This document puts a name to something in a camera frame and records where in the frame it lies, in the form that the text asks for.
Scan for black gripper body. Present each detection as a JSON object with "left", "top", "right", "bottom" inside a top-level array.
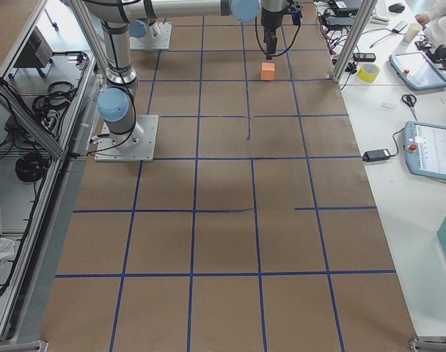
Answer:
[{"left": 261, "top": 0, "right": 285, "bottom": 31}]

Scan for orange foam cube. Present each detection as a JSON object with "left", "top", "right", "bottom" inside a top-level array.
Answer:
[{"left": 260, "top": 62, "right": 276, "bottom": 81}]

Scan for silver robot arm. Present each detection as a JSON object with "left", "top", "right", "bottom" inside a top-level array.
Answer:
[
  {"left": 88, "top": 1, "right": 158, "bottom": 153},
  {"left": 86, "top": 0, "right": 288, "bottom": 60}
]

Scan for black phone device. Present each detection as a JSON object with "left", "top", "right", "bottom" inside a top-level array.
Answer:
[{"left": 352, "top": 53, "right": 376, "bottom": 62}]

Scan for yellow tape roll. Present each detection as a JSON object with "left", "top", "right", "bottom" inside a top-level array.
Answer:
[{"left": 358, "top": 63, "right": 380, "bottom": 83}]

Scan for paper cup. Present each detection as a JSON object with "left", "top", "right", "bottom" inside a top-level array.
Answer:
[{"left": 403, "top": 23, "right": 423, "bottom": 43}]

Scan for teach pendant far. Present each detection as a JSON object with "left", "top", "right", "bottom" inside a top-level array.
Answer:
[{"left": 389, "top": 51, "right": 446, "bottom": 91}]

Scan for teach pendant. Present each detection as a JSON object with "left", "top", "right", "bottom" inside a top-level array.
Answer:
[
  {"left": 403, "top": 121, "right": 446, "bottom": 180},
  {"left": 389, "top": 51, "right": 446, "bottom": 91}
]

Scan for black power adapter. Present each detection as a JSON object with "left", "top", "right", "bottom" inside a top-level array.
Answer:
[{"left": 362, "top": 149, "right": 392, "bottom": 162}]

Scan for person in white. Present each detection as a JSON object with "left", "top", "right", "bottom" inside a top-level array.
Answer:
[{"left": 415, "top": 0, "right": 446, "bottom": 47}]

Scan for teach pendant near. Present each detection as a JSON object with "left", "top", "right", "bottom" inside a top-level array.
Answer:
[{"left": 403, "top": 121, "right": 446, "bottom": 180}]

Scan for grey control box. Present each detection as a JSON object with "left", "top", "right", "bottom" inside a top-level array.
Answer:
[{"left": 9, "top": 26, "right": 53, "bottom": 78}]

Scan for aluminium frame post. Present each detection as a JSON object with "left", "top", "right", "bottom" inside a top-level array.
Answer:
[{"left": 332, "top": 0, "right": 377, "bottom": 84}]

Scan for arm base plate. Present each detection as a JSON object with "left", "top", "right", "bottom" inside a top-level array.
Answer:
[
  {"left": 94, "top": 114, "right": 159, "bottom": 162},
  {"left": 130, "top": 21, "right": 172, "bottom": 51}
]

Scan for black handled scissors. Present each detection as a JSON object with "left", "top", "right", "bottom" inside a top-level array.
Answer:
[{"left": 401, "top": 94, "right": 418, "bottom": 121}]

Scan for coiled black cable bundle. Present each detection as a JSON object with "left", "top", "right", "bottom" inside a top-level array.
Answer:
[{"left": 15, "top": 152, "right": 48, "bottom": 183}]

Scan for aluminium side frame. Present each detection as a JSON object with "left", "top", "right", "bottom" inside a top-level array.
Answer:
[{"left": 0, "top": 0, "right": 110, "bottom": 345}]

